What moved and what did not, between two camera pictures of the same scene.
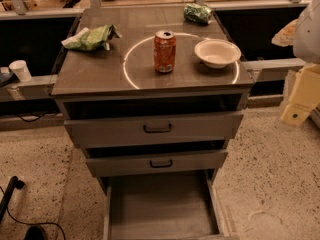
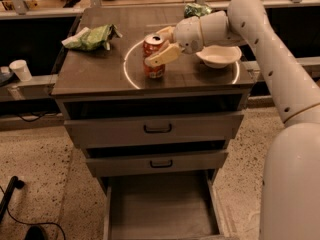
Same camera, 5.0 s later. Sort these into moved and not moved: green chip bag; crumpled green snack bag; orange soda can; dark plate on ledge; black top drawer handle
Moved: orange soda can
Not moved: crumpled green snack bag; dark plate on ledge; green chip bag; black top drawer handle
